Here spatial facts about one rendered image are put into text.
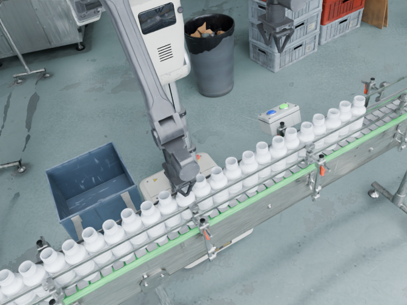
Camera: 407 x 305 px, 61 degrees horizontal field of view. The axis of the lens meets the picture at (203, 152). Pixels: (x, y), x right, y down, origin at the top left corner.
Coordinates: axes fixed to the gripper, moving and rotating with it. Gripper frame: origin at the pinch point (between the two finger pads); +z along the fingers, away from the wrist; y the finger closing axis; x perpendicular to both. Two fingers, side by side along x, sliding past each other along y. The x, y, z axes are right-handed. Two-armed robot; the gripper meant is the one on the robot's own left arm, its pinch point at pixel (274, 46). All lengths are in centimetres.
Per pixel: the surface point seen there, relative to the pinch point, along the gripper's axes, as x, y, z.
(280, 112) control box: -3.1, -0.9, 27.8
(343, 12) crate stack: -218, 171, 113
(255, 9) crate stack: -119, 186, 83
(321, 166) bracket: 0.0, -27.2, 32.1
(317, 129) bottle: -6.6, -16.8, 26.9
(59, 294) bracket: 89, -22, 35
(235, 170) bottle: 27.0, -17.1, 26.2
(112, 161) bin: 59, 43, 56
